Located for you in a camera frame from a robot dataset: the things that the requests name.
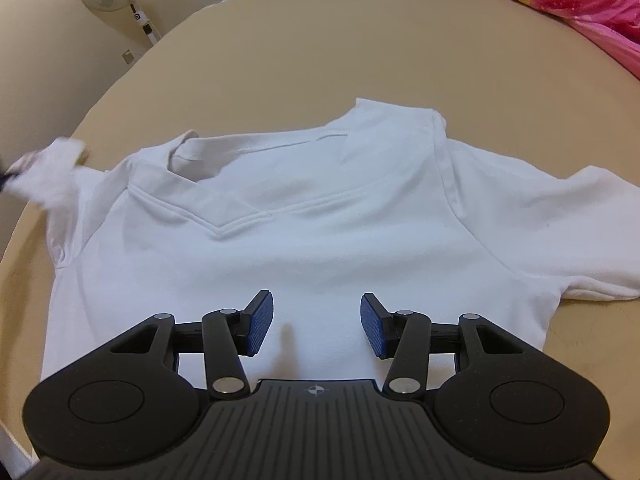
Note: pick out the white t-shirt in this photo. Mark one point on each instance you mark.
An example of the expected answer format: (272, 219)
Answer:
(330, 240)

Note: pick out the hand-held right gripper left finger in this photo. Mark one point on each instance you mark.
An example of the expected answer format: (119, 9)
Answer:
(259, 322)

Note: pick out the wall socket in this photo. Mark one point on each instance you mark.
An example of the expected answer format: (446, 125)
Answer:
(129, 57)

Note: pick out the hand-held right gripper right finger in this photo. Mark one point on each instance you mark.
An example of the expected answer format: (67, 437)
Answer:
(372, 325)

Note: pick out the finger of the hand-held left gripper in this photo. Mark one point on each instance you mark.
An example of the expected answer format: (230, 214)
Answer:
(4, 181)

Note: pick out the tan bed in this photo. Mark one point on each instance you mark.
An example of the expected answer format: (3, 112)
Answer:
(360, 45)

